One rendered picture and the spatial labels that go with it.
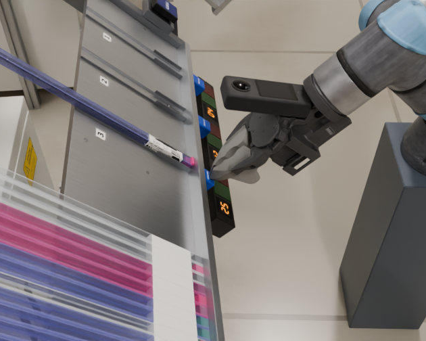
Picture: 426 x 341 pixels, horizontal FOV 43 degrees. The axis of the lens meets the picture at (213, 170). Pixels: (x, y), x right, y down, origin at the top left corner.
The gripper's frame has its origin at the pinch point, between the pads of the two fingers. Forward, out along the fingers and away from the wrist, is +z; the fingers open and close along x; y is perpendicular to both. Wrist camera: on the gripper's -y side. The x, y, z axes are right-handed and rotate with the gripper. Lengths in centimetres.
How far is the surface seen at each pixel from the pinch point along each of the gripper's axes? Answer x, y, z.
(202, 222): -11.5, -3.5, -0.1
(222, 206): -3.3, 3.9, 2.6
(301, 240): 35, 70, 31
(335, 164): 65, 83, 19
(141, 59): 19.0, -11.8, 1.7
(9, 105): 29.1, -20.4, 31.5
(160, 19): 30.0, -9.6, -1.0
